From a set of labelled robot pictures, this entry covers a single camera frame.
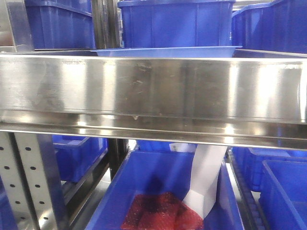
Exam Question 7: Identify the stainless steel shelf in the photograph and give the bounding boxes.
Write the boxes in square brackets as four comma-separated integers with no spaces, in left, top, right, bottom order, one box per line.
[0,49,307,150]

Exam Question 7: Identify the blue bin lower right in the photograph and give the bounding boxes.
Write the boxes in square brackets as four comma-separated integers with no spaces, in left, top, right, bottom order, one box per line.
[232,147,307,230]

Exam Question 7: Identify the blue crate upper right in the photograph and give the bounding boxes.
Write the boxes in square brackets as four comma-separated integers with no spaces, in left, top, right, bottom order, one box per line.
[231,0,307,54]

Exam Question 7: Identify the blue crate upper centre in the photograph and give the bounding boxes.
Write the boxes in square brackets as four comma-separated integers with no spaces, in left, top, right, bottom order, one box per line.
[118,0,235,48]

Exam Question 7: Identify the blue plastic tray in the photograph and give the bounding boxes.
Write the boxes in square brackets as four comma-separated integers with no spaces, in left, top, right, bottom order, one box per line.
[92,46,238,58]

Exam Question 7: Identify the white paper sheet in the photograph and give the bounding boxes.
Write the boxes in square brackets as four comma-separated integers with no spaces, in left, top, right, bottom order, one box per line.
[165,143,227,219]

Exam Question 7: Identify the blue crate upper left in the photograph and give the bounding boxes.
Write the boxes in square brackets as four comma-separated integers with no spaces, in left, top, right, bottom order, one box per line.
[25,0,95,49]

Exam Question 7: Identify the blue bin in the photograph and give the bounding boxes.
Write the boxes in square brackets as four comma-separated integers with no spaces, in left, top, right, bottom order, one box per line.
[86,150,244,230]
[232,147,307,230]
[52,135,107,183]

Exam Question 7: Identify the blue bin lower left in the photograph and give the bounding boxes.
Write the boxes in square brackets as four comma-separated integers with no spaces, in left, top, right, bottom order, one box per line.
[52,135,107,183]

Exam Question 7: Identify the red mesh cloth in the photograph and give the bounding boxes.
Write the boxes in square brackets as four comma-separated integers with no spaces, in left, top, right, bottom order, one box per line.
[120,192,203,230]

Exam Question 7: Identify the blue crate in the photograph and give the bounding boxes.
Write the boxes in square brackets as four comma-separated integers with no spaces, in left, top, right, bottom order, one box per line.
[231,0,307,54]
[25,0,95,49]
[118,0,235,48]

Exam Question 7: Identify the blue bin lower centre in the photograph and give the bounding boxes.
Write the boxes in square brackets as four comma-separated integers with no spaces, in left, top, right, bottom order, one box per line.
[86,150,244,230]

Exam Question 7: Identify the perforated steel shelf upright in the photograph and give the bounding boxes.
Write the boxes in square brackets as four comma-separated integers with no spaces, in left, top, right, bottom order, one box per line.
[0,131,69,230]

